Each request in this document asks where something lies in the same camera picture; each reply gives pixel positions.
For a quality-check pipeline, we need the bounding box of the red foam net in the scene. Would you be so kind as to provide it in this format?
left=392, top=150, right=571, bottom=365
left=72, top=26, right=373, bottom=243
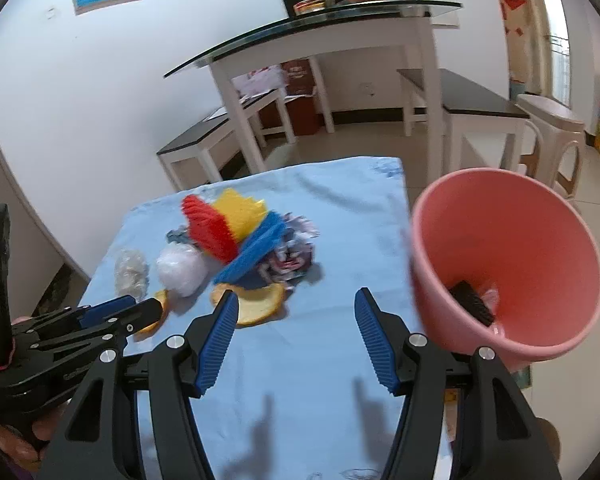
left=181, top=194, right=241, bottom=265

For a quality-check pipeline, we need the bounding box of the dark red carton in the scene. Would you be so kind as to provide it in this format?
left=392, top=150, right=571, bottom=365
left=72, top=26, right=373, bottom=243
left=260, top=59, right=321, bottom=136

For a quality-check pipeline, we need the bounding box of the clear plastic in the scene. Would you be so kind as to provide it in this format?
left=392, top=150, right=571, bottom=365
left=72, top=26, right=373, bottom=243
left=114, top=249, right=148, bottom=297

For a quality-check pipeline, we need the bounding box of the small orange peel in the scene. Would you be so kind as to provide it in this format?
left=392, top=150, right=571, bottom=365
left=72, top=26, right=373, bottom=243
left=132, top=290, right=170, bottom=337

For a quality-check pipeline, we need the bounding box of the black-top bench with paper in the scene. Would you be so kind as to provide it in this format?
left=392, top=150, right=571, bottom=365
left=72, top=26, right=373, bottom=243
left=156, top=87, right=297, bottom=196

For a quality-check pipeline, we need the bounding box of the light blue table cloth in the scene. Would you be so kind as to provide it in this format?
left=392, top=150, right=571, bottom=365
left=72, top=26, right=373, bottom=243
left=77, top=156, right=453, bottom=480

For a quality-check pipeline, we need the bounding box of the white printed plastic bag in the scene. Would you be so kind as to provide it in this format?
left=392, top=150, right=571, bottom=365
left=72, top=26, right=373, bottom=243
left=232, top=66, right=286, bottom=98

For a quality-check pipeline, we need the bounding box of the clear plastic wrapper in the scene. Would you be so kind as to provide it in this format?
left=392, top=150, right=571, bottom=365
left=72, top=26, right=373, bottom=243
left=480, top=285, right=506, bottom=336

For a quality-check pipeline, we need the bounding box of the beige plastic stool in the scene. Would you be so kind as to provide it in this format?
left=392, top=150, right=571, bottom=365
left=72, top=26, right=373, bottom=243
left=516, top=94, right=587, bottom=201

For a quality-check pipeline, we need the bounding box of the person's left hand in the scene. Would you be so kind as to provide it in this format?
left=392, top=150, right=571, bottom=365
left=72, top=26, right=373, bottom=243
left=0, top=402, right=68, bottom=465

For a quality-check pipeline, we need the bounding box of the dark wrapper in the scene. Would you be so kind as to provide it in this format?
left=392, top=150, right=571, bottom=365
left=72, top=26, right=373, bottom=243
left=167, top=227, right=197, bottom=247

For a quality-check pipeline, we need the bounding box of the large orange peel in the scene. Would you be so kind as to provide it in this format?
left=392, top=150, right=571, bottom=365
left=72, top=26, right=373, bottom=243
left=210, top=282, right=286, bottom=328

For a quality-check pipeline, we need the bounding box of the white plastic bag ball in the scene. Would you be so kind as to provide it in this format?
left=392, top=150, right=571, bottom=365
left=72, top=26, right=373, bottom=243
left=155, top=244, right=208, bottom=297

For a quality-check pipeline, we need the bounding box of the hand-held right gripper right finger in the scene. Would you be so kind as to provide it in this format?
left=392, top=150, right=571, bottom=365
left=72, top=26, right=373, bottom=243
left=354, top=287, right=563, bottom=480

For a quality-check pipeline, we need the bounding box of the white glass-top table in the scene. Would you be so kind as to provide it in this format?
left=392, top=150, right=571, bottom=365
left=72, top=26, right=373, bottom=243
left=162, top=0, right=465, bottom=175

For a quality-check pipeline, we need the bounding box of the black ribbed foam piece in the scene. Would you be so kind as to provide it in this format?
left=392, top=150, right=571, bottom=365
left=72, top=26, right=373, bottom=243
left=448, top=280, right=496, bottom=328

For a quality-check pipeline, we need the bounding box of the black-top white bench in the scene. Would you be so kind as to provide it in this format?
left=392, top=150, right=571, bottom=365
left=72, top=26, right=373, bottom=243
left=396, top=67, right=531, bottom=173

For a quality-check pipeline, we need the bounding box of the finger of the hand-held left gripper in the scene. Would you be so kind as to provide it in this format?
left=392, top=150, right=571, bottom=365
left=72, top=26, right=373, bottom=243
left=10, top=299, right=165, bottom=397
left=12, top=296, right=138, bottom=345

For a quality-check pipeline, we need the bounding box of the yellow foam net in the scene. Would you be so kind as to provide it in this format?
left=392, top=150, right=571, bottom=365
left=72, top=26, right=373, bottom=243
left=211, top=187, right=270, bottom=241

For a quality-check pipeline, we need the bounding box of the printed wrapper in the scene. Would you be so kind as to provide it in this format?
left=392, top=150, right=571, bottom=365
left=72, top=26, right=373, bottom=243
left=260, top=212, right=322, bottom=291

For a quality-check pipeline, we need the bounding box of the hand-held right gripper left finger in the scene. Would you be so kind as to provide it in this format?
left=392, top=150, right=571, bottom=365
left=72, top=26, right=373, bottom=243
left=37, top=290, right=241, bottom=480

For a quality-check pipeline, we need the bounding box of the pink plastic bucket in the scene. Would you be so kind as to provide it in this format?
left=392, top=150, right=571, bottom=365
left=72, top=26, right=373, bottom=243
left=411, top=169, right=600, bottom=372

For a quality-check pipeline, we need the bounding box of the blue foam net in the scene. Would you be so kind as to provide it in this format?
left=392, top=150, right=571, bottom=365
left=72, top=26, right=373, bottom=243
left=212, top=211, right=290, bottom=286

